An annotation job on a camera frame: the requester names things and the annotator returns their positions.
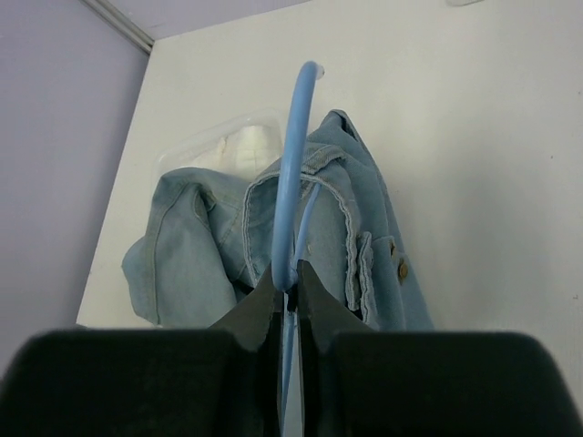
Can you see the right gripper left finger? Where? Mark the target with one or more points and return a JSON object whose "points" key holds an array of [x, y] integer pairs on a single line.
{"points": [[219, 381]]}

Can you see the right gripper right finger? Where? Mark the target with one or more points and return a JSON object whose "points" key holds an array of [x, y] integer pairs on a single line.
{"points": [[360, 382]]}

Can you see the denim skirt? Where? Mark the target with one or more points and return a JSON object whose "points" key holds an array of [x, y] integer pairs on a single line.
{"points": [[353, 241], [203, 251]]}

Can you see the blue wire hanger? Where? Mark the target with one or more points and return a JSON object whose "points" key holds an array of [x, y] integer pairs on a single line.
{"points": [[285, 247]]}

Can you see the white plastic basket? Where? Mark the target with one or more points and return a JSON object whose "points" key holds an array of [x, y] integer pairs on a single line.
{"points": [[173, 157]]}

